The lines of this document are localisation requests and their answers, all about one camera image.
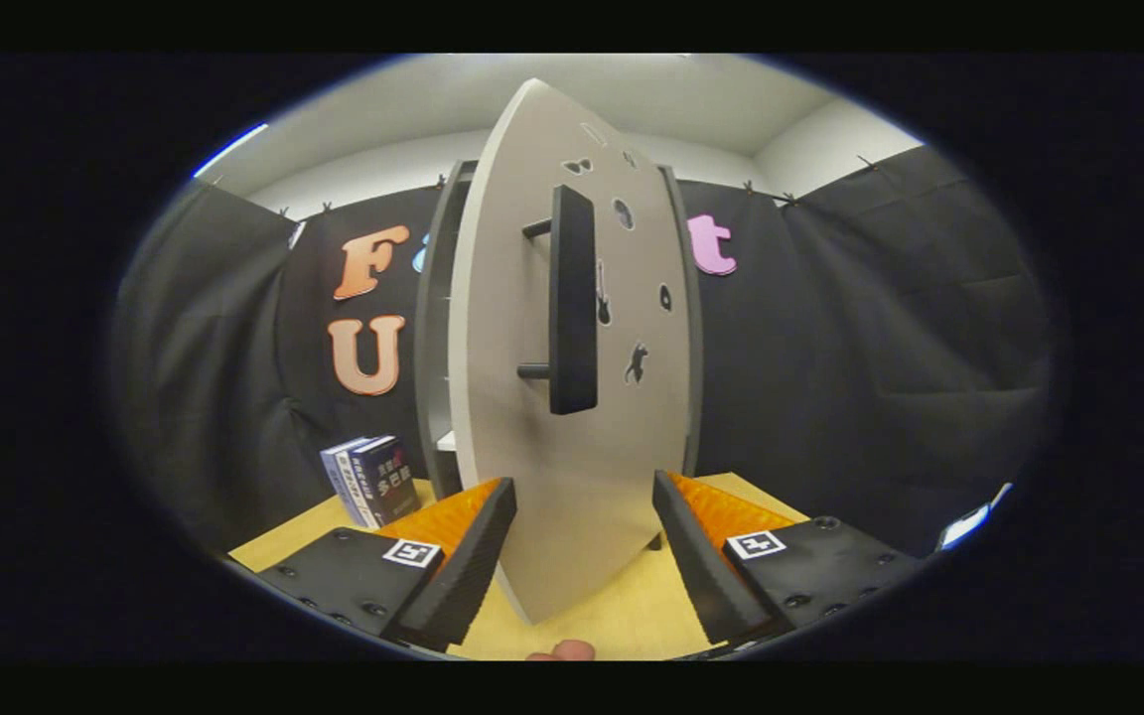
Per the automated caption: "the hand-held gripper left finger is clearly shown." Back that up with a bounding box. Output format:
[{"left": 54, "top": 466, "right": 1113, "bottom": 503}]
[{"left": 256, "top": 477, "right": 519, "bottom": 653}]

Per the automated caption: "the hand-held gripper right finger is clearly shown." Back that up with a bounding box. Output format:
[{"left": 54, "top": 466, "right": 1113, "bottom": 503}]
[{"left": 651, "top": 470, "right": 923, "bottom": 644}]

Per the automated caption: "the white cabinet door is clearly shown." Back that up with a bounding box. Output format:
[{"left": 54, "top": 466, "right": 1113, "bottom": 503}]
[{"left": 448, "top": 77, "right": 694, "bottom": 625}]

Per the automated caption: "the dark blue book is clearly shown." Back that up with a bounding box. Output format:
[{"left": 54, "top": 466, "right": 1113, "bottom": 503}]
[{"left": 349, "top": 435, "right": 422, "bottom": 527}]

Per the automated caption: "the white-spined blue book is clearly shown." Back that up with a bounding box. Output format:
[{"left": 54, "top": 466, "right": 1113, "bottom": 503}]
[{"left": 332, "top": 438, "right": 379, "bottom": 529}]

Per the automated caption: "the light blue book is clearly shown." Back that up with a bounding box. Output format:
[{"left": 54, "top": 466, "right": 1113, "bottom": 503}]
[{"left": 321, "top": 442, "right": 359, "bottom": 517}]

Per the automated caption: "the grey open-front cabinet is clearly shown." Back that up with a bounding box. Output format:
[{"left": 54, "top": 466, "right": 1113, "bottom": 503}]
[{"left": 415, "top": 159, "right": 704, "bottom": 552}]

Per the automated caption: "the black backdrop cloth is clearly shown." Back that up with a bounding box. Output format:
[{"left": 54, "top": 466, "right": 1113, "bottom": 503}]
[{"left": 110, "top": 144, "right": 1060, "bottom": 557}]

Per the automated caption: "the white and blue object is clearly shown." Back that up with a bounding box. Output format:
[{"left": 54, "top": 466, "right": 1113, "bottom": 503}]
[{"left": 937, "top": 484, "right": 1013, "bottom": 550}]

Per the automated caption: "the black bar door handle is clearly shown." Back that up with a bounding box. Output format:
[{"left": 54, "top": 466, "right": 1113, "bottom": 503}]
[{"left": 517, "top": 185, "right": 600, "bottom": 416}]

